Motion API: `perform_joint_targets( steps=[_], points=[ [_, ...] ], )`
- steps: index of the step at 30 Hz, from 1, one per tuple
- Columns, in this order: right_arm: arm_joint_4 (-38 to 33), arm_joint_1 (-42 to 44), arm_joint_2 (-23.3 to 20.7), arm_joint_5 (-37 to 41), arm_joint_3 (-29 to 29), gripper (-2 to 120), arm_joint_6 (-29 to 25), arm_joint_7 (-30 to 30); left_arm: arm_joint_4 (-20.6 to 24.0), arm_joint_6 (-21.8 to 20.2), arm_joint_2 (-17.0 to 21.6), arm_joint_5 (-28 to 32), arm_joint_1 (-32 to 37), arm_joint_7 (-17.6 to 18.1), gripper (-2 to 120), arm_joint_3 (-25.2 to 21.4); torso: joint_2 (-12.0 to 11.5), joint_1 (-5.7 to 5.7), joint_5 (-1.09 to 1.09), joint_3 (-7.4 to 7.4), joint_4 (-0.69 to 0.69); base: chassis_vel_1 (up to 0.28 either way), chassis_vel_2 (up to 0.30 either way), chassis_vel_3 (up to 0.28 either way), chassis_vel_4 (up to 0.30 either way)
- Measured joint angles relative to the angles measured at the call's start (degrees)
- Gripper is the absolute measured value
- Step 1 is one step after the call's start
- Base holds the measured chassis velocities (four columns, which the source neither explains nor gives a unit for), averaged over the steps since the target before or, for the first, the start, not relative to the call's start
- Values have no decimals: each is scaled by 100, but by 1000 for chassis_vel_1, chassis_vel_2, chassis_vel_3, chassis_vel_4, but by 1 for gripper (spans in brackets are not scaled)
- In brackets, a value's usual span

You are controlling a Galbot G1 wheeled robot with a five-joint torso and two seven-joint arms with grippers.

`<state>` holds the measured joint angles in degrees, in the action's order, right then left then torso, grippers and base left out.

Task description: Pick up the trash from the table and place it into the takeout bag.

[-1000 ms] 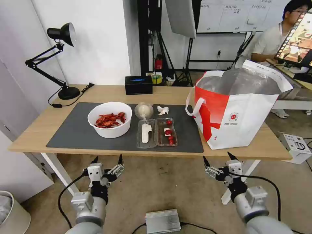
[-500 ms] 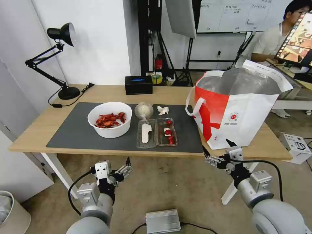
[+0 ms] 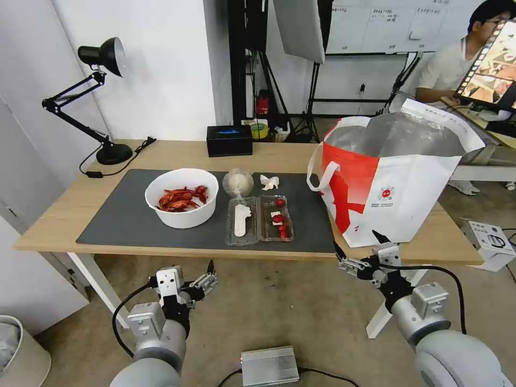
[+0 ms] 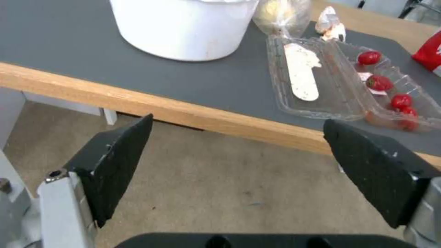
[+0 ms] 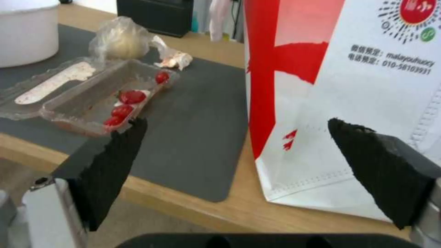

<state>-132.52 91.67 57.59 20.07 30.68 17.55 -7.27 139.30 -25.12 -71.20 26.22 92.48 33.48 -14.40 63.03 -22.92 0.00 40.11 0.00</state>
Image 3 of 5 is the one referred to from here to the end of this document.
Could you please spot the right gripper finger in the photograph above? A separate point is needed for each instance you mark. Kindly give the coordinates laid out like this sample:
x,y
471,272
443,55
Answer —
x,y
382,238
350,264

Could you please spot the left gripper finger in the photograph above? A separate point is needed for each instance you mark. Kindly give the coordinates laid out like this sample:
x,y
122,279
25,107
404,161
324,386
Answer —
x,y
205,282
152,282

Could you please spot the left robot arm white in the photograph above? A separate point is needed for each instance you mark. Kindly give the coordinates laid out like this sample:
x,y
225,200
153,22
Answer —
x,y
161,354

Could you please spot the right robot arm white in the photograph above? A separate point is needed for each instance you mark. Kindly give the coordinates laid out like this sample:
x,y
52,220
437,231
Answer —
x,y
443,346

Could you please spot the red white takeout bag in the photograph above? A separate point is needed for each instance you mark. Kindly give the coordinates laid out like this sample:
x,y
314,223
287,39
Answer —
x,y
403,181

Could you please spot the crumpled clear plastic bag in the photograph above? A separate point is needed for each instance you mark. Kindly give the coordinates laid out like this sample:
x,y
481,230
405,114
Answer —
x,y
238,183

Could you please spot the beige trash bin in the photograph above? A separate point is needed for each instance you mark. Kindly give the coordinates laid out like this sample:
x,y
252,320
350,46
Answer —
x,y
24,354

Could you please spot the white round bowl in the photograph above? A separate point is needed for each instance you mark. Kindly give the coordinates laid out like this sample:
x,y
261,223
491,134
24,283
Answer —
x,y
185,219

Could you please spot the clear plastic container lid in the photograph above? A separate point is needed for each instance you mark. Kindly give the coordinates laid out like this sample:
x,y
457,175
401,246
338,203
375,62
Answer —
x,y
252,234

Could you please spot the clear plastic food container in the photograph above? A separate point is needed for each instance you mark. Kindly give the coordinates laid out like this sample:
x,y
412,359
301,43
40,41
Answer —
x,y
266,231

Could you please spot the dark grey desk mat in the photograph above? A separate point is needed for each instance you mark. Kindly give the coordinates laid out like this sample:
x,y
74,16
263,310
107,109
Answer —
x,y
121,209

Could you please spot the red crayfish shells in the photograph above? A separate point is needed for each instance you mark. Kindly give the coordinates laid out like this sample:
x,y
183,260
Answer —
x,y
177,199

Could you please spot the white cardboard box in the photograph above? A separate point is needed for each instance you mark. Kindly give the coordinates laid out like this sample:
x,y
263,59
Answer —
x,y
483,246

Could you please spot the silver power supply box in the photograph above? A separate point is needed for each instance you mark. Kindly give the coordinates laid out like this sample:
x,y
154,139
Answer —
x,y
269,365

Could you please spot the wooden table white legs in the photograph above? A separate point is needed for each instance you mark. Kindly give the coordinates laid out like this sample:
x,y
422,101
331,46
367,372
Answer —
x,y
60,217

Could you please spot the crumpled white tissue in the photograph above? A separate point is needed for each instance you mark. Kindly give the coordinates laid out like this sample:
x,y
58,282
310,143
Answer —
x,y
269,182

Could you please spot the black desk lamp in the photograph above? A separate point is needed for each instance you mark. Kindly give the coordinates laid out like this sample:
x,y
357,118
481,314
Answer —
x,y
115,153

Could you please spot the black tissue box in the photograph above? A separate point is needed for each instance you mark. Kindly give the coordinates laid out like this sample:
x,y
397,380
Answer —
x,y
229,143

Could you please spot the black light stand tripod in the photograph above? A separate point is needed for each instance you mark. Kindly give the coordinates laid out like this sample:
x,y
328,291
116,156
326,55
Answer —
x,y
310,105

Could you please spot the yellow green tape roll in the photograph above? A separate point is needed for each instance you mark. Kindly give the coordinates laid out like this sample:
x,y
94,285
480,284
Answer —
x,y
259,131

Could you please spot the red bottle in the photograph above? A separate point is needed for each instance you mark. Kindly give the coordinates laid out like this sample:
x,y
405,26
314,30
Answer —
x,y
263,105

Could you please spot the person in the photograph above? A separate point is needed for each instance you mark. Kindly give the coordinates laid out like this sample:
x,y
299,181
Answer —
x,y
443,68

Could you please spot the computer monitor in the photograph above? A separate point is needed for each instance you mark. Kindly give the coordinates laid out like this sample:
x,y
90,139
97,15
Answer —
x,y
489,64

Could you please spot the whiteboard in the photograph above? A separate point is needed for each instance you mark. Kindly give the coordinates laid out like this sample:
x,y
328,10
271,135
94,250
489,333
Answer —
x,y
383,24

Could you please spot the white softbox light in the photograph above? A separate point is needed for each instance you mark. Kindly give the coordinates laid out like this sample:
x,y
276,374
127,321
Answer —
x,y
302,28

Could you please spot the black metal rack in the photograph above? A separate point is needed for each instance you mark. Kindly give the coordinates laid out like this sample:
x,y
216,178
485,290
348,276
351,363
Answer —
x,y
256,24

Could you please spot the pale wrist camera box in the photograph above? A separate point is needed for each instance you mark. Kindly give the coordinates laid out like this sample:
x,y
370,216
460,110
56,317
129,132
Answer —
x,y
388,256
169,280

